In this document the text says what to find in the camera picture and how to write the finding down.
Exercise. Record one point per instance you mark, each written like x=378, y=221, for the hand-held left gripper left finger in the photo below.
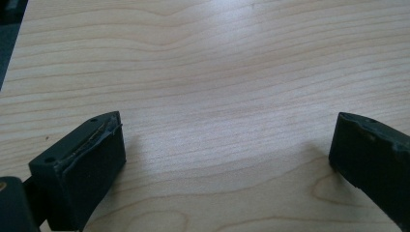
x=80, y=167

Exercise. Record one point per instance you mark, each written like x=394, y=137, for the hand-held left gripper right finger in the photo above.
x=374, y=158

